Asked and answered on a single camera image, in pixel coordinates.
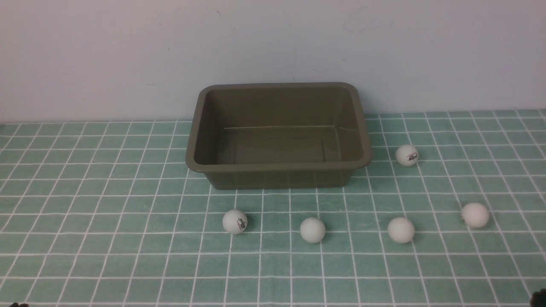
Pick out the white ping-pong ball with logo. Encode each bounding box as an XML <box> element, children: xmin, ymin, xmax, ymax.
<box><xmin>222</xmin><ymin>209</ymin><xmax>248</xmax><ymax>235</ymax></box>
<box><xmin>395</xmin><ymin>145</ymin><xmax>419</xmax><ymax>167</ymax></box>

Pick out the plain white ping-pong ball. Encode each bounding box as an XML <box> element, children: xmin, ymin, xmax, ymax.
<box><xmin>387</xmin><ymin>217</ymin><xmax>415</xmax><ymax>243</ymax></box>
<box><xmin>299</xmin><ymin>217</ymin><xmax>326</xmax><ymax>243</ymax></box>
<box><xmin>462</xmin><ymin>203</ymin><xmax>490</xmax><ymax>229</ymax></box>

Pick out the olive green plastic bin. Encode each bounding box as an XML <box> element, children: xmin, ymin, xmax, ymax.
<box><xmin>186</xmin><ymin>82</ymin><xmax>373</xmax><ymax>190</ymax></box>

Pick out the green checkered tablecloth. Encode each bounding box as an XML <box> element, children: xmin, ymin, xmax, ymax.
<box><xmin>0</xmin><ymin>110</ymin><xmax>546</xmax><ymax>307</ymax></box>

